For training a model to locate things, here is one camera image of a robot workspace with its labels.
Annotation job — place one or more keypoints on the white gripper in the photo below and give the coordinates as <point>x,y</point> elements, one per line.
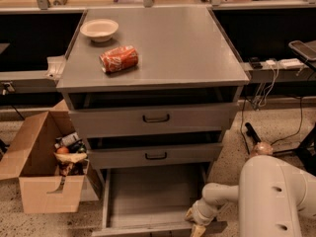
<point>199,215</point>

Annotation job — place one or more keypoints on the grey bottom drawer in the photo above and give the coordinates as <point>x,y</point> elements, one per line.
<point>150,201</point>

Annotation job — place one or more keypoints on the grey drawer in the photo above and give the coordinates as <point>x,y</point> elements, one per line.
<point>117,122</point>
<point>150,201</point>
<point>154,155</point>

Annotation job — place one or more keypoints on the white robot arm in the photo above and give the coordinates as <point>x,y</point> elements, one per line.
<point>271,196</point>

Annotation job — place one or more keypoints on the grey middle drawer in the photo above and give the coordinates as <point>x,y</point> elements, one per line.
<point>154,155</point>

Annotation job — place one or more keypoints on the grey drawer cabinet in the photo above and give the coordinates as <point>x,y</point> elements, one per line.
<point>183,59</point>

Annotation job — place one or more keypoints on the grey top drawer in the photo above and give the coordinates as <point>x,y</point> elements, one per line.
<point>117,122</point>

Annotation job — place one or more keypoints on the clear plastic bottle on floor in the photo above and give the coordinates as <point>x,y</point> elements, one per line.
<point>261,148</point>

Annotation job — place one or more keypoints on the black chair base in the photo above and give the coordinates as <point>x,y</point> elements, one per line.
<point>305,151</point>

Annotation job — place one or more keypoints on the orange fruit in box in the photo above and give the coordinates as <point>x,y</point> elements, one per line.
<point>62,150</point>

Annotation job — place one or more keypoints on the white bottle in box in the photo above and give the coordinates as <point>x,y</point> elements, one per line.
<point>67,140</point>

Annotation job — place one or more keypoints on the brown cardboard box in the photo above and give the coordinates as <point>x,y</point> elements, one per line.
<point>30,158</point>

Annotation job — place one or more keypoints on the crushed orange soda can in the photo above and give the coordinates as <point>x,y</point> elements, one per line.
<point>118,59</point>

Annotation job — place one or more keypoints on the white power strip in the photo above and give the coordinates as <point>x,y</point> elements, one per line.
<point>292,63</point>

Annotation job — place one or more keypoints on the grey tablet device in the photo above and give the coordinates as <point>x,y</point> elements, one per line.
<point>303,49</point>

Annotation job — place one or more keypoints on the white paper bowl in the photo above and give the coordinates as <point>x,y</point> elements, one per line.
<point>99,30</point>

